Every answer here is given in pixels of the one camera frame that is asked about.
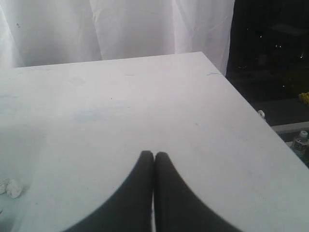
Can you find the white backdrop curtain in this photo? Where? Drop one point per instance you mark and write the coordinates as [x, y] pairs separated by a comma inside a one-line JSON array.
[[45, 32]]

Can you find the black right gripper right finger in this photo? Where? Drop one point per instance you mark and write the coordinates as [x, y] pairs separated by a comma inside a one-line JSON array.
[[177, 208]]

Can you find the yellow object in background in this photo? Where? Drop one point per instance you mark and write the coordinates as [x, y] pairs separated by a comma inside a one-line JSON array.
[[304, 97]]

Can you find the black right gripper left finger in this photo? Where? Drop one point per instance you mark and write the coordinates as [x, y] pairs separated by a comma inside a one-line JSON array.
[[129, 209]]

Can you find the small white capped bottle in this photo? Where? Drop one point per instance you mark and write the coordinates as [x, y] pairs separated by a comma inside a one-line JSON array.
[[300, 144]]

